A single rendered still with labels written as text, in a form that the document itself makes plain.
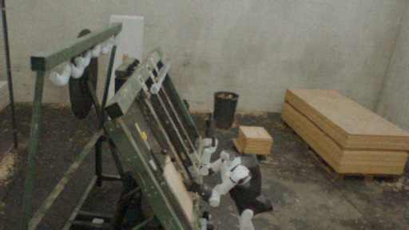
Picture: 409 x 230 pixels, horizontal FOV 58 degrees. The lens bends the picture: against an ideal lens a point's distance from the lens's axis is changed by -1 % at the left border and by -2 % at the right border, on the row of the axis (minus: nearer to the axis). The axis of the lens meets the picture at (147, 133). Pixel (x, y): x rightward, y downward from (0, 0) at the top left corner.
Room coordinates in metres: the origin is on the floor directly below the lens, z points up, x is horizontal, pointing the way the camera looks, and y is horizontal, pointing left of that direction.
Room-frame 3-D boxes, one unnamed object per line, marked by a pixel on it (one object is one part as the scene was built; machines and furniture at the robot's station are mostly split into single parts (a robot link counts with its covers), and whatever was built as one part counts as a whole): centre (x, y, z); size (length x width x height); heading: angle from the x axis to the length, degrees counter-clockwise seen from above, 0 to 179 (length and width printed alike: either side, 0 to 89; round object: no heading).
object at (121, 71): (4.02, 0.25, 1.38); 0.70 x 0.15 x 0.85; 173
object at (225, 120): (7.04, -1.53, 0.33); 0.52 x 0.51 x 0.65; 2
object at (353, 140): (6.13, -3.36, 0.39); 2.46 x 1.05 x 0.78; 2
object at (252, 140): (5.76, -1.77, 0.20); 0.61 x 0.53 x 0.40; 2
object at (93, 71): (3.21, 0.56, 1.85); 0.80 x 0.06 x 0.80; 173
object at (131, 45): (6.76, 0.47, 1.03); 0.61 x 0.58 x 2.05; 2
